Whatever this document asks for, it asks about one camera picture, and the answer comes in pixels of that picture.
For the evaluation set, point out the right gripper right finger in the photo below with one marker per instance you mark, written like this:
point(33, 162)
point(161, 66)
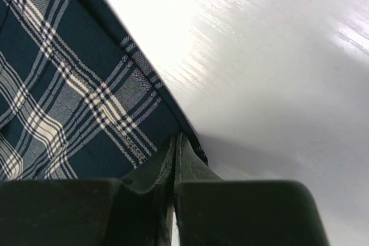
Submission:
point(212, 211)

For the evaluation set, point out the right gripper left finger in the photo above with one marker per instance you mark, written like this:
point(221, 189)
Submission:
point(134, 210)

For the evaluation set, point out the navy plaid pleated skirt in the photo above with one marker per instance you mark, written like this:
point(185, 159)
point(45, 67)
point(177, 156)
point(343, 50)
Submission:
point(79, 100)

